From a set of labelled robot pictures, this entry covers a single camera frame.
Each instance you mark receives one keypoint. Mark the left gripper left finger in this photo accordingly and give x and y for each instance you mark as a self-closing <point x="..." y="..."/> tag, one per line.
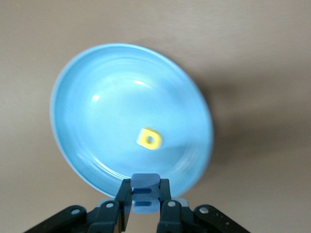
<point x="109" y="218"/>

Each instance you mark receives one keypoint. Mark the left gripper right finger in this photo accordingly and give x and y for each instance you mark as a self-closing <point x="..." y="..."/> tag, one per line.
<point x="172" y="218"/>

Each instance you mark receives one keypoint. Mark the blue foam letter m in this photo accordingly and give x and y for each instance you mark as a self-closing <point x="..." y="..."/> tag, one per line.
<point x="145" y="180"/>

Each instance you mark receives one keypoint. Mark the yellow foam letter a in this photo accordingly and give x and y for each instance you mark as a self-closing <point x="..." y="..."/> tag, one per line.
<point x="155" y="138"/>

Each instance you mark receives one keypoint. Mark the blue plate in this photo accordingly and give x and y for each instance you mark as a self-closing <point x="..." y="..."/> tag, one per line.
<point x="109" y="109"/>

